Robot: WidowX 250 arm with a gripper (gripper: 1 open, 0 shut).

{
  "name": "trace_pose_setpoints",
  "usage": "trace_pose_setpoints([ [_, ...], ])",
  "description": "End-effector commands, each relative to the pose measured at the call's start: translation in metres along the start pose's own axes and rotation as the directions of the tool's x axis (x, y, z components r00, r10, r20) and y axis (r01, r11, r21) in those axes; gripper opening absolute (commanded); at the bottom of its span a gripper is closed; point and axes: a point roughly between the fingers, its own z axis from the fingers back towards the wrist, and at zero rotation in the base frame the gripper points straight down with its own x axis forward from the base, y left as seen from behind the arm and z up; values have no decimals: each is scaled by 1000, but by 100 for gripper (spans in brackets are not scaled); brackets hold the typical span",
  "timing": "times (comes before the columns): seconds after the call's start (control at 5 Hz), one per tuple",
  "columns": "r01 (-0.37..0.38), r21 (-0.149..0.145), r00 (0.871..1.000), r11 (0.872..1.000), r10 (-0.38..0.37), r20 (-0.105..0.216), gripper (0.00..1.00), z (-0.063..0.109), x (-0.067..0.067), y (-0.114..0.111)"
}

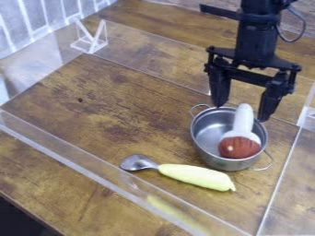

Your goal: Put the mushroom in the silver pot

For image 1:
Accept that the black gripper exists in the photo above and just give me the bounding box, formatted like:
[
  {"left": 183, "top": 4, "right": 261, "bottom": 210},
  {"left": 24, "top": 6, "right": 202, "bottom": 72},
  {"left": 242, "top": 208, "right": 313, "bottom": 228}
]
[{"left": 204, "top": 46, "right": 302, "bottom": 123}]

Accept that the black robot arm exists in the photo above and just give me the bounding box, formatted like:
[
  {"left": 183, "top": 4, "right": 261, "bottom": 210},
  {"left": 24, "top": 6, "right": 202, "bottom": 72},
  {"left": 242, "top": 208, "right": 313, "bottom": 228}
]
[{"left": 199, "top": 0, "right": 302, "bottom": 122}]

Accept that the silver metal pot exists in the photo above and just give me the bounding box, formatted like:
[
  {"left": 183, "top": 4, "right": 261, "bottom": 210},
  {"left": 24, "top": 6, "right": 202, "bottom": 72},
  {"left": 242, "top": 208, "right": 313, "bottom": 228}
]
[{"left": 191, "top": 107, "right": 275, "bottom": 171}]

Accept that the black bar on table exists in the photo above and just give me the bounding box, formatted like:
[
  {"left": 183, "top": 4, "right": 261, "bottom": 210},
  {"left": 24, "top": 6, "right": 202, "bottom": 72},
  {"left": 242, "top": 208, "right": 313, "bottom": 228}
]
[{"left": 199, "top": 4, "right": 279, "bottom": 25}]

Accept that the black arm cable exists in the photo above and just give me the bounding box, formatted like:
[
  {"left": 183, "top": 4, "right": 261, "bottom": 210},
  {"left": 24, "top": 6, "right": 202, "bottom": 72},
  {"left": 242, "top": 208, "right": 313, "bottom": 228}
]
[{"left": 275, "top": 3, "right": 307, "bottom": 44}]

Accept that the spoon with yellow handle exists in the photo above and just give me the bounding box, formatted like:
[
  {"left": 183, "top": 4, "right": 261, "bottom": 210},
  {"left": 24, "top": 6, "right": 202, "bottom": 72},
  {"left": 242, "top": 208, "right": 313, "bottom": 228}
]
[{"left": 119, "top": 154, "right": 237, "bottom": 192}]

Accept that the clear acrylic triangle bracket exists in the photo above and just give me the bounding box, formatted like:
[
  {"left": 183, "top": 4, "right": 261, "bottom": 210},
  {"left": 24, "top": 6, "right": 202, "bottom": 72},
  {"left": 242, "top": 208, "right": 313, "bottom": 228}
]
[{"left": 71, "top": 20, "right": 108, "bottom": 54}]

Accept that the clear acrylic enclosure wall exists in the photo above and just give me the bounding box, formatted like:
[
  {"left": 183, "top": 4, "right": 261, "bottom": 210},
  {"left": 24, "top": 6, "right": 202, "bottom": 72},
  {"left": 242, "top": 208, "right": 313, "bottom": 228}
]
[{"left": 0, "top": 0, "right": 315, "bottom": 236}]

